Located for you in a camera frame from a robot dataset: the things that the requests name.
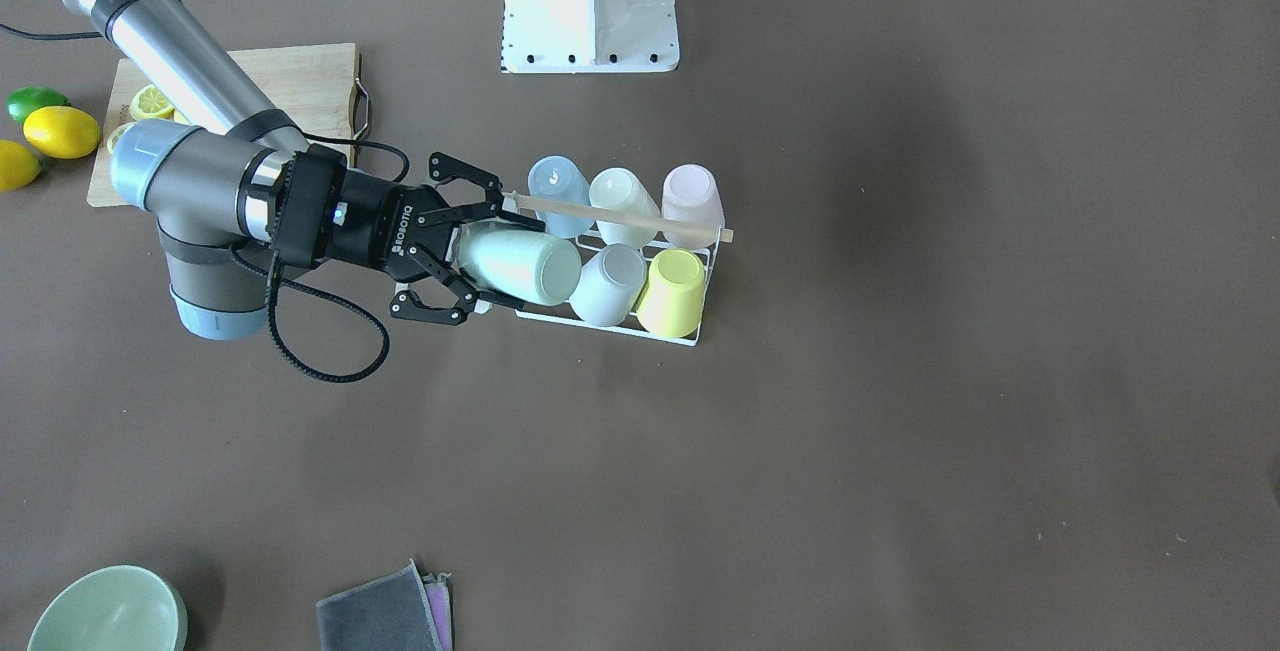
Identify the lemon slice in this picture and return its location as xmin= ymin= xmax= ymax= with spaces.
xmin=128 ymin=83 xmax=175 ymax=122

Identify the grey folded cloth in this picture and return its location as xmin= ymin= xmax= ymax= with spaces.
xmin=316 ymin=561 xmax=454 ymax=650

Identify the white plastic cup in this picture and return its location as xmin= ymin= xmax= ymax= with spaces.
xmin=589 ymin=168 xmax=660 ymax=249

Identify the pale pink plastic cup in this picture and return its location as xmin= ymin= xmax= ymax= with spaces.
xmin=662 ymin=164 xmax=724 ymax=249

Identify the green lime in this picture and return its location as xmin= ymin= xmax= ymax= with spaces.
xmin=5 ymin=84 xmax=70 ymax=127

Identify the wooden cutting board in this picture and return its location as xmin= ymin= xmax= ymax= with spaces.
xmin=86 ymin=42 xmax=369 ymax=208

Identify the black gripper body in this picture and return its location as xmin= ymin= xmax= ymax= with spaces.
xmin=330 ymin=174 xmax=456 ymax=281

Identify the mint green plastic cup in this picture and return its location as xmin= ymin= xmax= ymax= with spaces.
xmin=456 ymin=221 xmax=582 ymax=306

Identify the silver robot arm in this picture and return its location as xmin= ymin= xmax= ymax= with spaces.
xmin=60 ymin=0 xmax=543 ymax=340

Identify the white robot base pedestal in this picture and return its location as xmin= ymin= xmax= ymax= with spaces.
xmin=500 ymin=0 xmax=681 ymax=74

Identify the light blue plastic cup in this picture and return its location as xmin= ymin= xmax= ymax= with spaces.
xmin=527 ymin=156 xmax=594 ymax=238

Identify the pale white blue cup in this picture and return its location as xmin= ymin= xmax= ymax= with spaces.
xmin=570 ymin=246 xmax=646 ymax=327

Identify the yellow plastic cup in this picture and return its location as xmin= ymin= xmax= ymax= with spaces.
xmin=635 ymin=247 xmax=707 ymax=338

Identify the white wire cup rack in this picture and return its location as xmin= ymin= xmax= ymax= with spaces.
xmin=502 ymin=191 xmax=735 ymax=347

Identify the mint green bowl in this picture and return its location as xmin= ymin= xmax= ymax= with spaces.
xmin=27 ymin=565 xmax=188 ymax=650

